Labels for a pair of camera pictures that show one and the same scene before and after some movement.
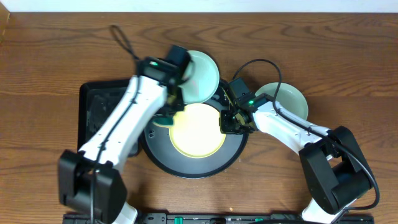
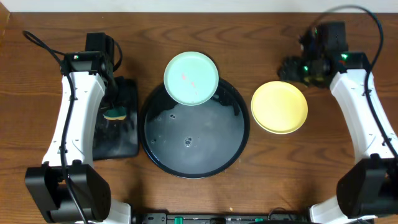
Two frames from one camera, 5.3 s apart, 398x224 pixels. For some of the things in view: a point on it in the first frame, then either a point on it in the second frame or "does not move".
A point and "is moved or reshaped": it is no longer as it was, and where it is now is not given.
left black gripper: [173, 106] to [112, 101]
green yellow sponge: [163, 120] is moved or reshaped
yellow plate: [196, 131] to [279, 107]
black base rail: [213, 218] does not move
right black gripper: [226, 128] to [286, 68]
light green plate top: [203, 78] does not move
